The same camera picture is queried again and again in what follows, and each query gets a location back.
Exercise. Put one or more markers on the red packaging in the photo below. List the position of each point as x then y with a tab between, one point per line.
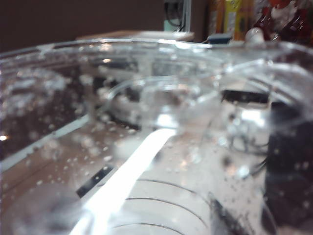
293	19

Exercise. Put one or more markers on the clear plastic cup with lid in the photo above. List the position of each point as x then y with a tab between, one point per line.
156	147

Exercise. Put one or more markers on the yellow box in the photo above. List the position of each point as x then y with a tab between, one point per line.
236	17

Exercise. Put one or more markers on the brown desk divider panel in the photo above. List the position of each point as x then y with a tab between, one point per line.
85	17

